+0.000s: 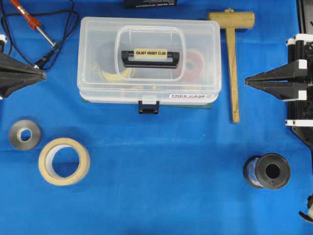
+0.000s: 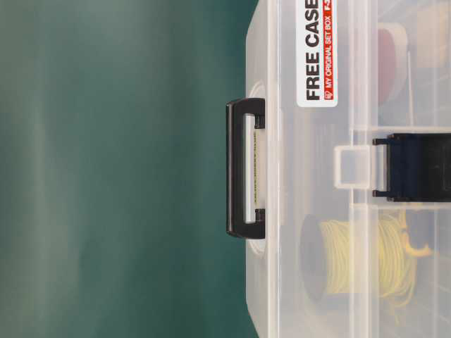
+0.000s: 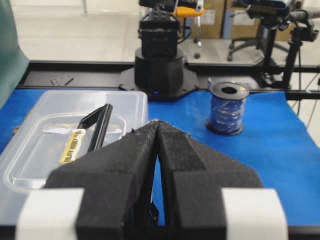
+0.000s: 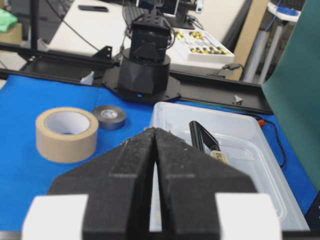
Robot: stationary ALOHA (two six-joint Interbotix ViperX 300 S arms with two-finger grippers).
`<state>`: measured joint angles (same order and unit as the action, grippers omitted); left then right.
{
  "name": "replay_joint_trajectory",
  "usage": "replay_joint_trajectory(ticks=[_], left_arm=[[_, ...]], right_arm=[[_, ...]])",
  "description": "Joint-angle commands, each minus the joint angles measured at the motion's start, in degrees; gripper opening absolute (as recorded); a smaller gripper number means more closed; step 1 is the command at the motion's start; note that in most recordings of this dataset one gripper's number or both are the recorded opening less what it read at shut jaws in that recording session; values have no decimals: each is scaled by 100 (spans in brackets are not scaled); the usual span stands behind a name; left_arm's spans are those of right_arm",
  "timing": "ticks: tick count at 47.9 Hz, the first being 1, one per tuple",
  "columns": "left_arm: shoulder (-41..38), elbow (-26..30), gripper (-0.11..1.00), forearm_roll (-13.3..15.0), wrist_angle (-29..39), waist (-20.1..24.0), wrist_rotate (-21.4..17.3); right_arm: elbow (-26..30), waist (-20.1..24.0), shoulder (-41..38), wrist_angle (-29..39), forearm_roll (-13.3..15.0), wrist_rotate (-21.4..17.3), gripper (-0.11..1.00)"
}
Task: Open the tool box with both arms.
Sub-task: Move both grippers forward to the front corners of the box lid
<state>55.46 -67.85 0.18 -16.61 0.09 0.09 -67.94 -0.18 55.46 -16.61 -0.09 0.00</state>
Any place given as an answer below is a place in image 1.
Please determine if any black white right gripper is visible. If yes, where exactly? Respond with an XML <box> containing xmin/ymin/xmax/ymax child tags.
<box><xmin>245</xmin><ymin>34</ymin><xmax>313</xmax><ymax>127</ymax></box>

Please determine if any clear plastic tool box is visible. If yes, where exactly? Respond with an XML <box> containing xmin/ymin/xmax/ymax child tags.
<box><xmin>77</xmin><ymin>17</ymin><xmax>222</xmax><ymax>105</ymax></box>

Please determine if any wooden mallet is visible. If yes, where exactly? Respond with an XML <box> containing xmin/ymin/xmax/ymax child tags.
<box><xmin>208</xmin><ymin>8</ymin><xmax>255</xmax><ymax>123</ymax></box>

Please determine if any black white clamp object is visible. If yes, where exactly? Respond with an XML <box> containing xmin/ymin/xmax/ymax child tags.
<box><xmin>299</xmin><ymin>194</ymin><xmax>313</xmax><ymax>223</ymax></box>

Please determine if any black tool box latch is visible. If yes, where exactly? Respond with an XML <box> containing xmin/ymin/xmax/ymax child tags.
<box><xmin>138</xmin><ymin>100</ymin><xmax>159</xmax><ymax>114</ymax></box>

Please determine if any orange handled soldering iron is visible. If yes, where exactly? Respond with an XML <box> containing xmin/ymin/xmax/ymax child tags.
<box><xmin>10</xmin><ymin>0</ymin><xmax>56</xmax><ymax>47</ymax></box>

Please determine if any black wire spool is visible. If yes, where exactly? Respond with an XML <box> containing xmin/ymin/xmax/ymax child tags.
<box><xmin>243</xmin><ymin>153</ymin><xmax>291</xmax><ymax>190</ymax></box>

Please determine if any yellow wire spool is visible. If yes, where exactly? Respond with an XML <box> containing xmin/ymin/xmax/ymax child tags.
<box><xmin>97</xmin><ymin>62</ymin><xmax>135</xmax><ymax>83</ymax></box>

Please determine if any grey tape roll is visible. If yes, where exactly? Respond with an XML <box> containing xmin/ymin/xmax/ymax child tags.
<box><xmin>9</xmin><ymin>119</ymin><xmax>42</xmax><ymax>150</ymax></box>

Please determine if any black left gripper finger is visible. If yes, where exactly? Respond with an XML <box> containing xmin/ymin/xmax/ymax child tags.
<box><xmin>0</xmin><ymin>76</ymin><xmax>46</xmax><ymax>98</ymax></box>
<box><xmin>0</xmin><ymin>53</ymin><xmax>46</xmax><ymax>79</ymax></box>

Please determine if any beige masking tape roll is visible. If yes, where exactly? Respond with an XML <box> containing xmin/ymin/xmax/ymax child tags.
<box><xmin>38</xmin><ymin>138</ymin><xmax>90</xmax><ymax>186</ymax></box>

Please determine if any red tape roll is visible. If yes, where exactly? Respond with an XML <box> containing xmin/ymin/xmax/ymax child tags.
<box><xmin>181</xmin><ymin>49</ymin><xmax>205</xmax><ymax>83</ymax></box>

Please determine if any black tool box handle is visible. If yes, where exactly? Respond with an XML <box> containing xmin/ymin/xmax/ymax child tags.
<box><xmin>121</xmin><ymin>48</ymin><xmax>180</xmax><ymax>69</ymax></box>

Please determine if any dark box with white text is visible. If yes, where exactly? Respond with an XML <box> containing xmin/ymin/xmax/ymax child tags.
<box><xmin>123</xmin><ymin>0</ymin><xmax>178</xmax><ymax>9</ymax></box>

